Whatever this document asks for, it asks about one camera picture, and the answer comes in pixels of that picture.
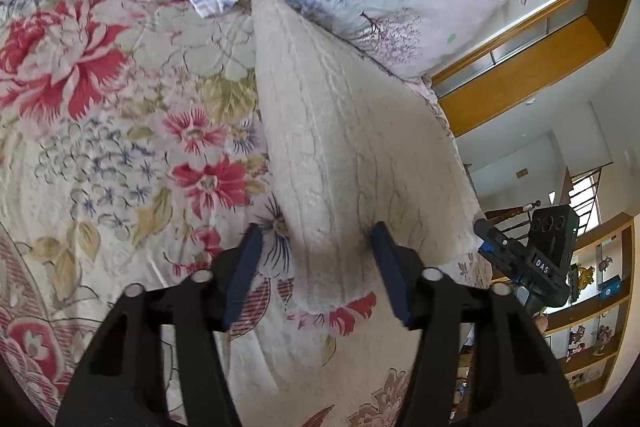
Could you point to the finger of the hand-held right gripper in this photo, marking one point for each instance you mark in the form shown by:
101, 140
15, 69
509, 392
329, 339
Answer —
495, 239

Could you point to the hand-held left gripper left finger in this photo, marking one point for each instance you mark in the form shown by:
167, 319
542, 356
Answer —
244, 274

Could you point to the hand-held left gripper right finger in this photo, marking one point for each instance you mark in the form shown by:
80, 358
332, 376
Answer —
391, 274

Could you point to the wooden stair railing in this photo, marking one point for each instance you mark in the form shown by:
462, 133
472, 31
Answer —
510, 211

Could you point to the golden figurine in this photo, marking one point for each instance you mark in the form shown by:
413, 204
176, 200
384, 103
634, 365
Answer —
584, 276

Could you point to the wooden display shelf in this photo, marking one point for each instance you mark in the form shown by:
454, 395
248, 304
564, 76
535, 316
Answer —
590, 309

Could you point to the blue box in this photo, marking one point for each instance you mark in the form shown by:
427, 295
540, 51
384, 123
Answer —
611, 285

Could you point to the wooden wardrobe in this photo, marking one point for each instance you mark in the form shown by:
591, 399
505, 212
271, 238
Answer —
525, 77

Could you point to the floral bed sheet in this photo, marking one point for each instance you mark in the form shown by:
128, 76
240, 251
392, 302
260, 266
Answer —
100, 132

